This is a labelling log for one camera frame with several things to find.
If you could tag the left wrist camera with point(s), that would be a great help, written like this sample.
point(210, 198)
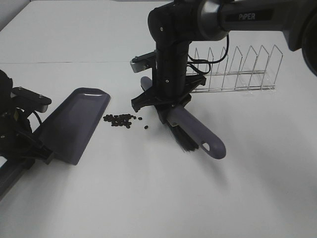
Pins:
point(29, 100)

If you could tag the purple hand brush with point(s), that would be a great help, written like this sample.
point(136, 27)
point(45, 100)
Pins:
point(191, 134)

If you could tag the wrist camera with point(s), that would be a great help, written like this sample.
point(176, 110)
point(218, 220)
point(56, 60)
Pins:
point(29, 100)
point(144, 62)

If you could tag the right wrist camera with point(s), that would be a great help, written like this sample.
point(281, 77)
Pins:
point(144, 62)

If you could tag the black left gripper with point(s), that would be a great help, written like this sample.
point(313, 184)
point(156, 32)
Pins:
point(19, 144)

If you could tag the chrome wire rack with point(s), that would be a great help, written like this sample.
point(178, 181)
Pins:
point(243, 71)

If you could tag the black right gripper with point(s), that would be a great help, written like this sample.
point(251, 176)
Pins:
point(170, 83)

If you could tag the pile of coffee beans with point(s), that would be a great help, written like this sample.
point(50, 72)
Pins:
point(122, 120)

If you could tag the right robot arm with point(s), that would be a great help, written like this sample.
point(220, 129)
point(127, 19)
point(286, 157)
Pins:
point(174, 26)

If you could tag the purple plastic dustpan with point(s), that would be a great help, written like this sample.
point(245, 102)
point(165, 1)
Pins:
point(69, 128)

